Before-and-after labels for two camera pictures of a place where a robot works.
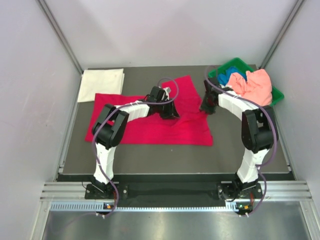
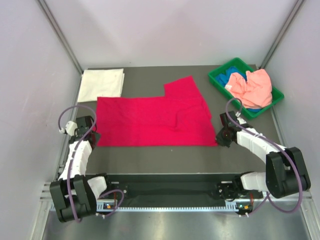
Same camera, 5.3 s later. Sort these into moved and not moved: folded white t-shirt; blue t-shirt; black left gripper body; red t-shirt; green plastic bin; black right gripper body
Moved: black left gripper body; black right gripper body
Not moved: folded white t-shirt; green plastic bin; blue t-shirt; red t-shirt
